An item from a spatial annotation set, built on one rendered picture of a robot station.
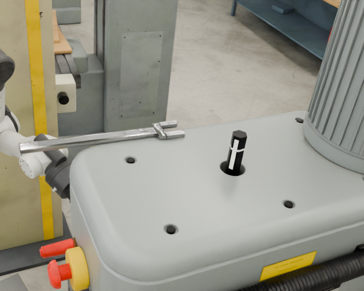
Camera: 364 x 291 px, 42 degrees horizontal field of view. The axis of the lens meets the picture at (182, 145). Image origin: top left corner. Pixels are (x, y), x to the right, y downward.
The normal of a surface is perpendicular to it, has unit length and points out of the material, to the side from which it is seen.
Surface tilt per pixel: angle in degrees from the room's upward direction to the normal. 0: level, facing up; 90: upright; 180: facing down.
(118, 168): 0
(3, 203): 90
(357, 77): 90
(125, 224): 0
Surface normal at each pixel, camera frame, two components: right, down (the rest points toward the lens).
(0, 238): 0.41, 0.56
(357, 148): -0.48, 0.46
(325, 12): -0.91, 0.15
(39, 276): 0.11, -0.82
